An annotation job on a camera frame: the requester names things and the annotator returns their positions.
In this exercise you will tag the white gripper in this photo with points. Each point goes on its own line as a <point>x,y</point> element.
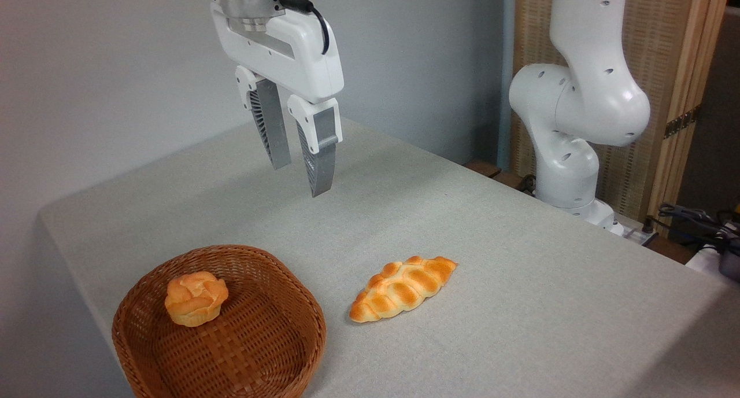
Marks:
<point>300,54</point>

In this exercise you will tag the round orange bread roll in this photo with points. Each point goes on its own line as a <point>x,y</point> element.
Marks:
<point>196,299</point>

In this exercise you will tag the long braided bread loaf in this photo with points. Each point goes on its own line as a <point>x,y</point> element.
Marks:
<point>402,288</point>

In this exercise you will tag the brown woven wicker basket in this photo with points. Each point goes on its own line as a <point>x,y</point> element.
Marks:
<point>260,340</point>

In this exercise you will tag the brown wooden base platform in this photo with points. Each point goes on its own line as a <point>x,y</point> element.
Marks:
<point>483,168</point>

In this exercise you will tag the grey tablecloth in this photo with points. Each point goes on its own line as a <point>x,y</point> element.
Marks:
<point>520,305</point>

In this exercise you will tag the white power strip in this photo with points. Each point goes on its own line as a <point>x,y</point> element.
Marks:
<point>636,235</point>

